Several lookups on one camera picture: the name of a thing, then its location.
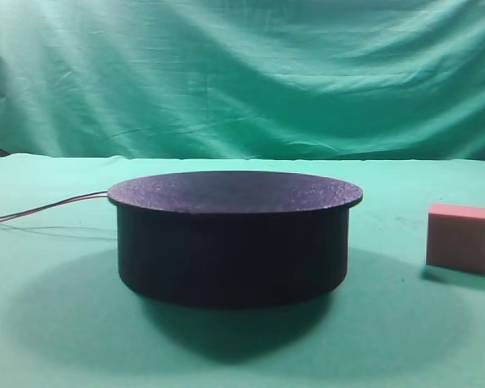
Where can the black round turntable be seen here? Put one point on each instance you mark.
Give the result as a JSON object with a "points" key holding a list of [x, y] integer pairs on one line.
{"points": [[233, 240]]}

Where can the pink cube block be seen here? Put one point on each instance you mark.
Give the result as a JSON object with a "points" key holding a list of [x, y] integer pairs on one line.
{"points": [[456, 238]]}

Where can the green backdrop cloth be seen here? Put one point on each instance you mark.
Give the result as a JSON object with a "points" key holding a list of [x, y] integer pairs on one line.
{"points": [[243, 79]]}

